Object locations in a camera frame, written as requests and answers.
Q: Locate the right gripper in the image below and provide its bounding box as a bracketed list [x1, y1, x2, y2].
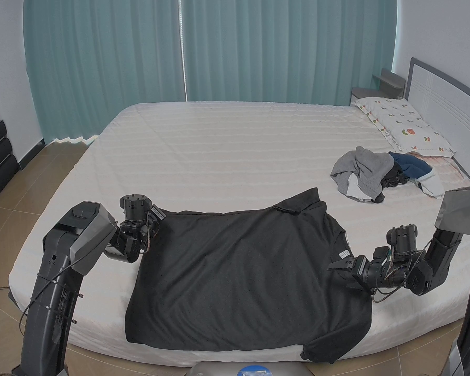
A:
[327, 255, 407, 291]

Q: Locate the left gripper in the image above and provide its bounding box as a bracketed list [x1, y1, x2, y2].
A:
[140, 205, 168, 253]

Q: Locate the black T-shirt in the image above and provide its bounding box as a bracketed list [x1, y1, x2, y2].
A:
[125, 187, 373, 364]

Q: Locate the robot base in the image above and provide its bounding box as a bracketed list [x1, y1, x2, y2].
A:
[188, 360, 310, 376]

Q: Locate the pile of clothes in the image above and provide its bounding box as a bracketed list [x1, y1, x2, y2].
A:
[330, 146, 444, 203]

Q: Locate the bed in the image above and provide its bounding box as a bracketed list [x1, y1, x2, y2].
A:
[9, 57, 470, 367]

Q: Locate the white printed pillow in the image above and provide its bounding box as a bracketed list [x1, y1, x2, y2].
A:
[350, 97, 457, 159]

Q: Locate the blue-green curtain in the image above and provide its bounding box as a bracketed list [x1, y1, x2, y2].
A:
[180, 0, 399, 107]
[23, 0, 186, 144]

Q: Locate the grey bedside table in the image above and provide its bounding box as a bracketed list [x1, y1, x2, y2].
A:
[351, 68, 406, 101]

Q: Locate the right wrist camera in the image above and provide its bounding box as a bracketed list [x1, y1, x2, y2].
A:
[372, 245, 393, 266]

